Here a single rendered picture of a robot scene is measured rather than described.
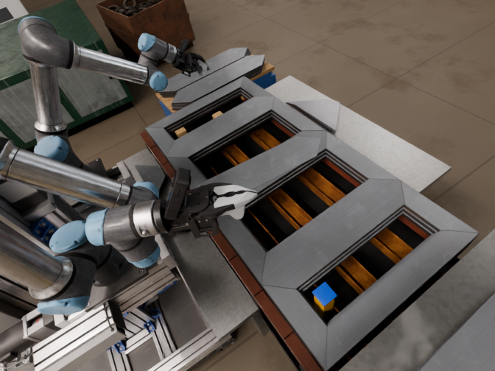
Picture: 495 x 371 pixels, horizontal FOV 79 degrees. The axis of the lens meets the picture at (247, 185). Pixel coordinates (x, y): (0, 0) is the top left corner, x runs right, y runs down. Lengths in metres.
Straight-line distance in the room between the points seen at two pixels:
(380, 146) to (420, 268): 0.73
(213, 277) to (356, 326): 0.63
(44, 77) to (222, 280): 1.07
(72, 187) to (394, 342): 0.87
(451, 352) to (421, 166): 0.96
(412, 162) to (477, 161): 1.27
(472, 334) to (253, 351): 1.29
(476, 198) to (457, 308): 1.72
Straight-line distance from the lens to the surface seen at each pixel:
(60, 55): 1.25
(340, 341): 1.10
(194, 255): 1.49
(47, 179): 0.79
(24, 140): 3.98
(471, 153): 2.96
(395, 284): 1.18
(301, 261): 1.18
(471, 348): 0.96
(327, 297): 1.11
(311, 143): 1.55
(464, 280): 1.04
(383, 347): 0.92
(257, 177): 1.43
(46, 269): 0.89
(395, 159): 1.68
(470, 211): 2.57
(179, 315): 1.93
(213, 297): 1.38
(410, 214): 1.36
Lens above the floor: 1.94
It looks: 50 degrees down
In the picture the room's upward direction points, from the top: 15 degrees counter-clockwise
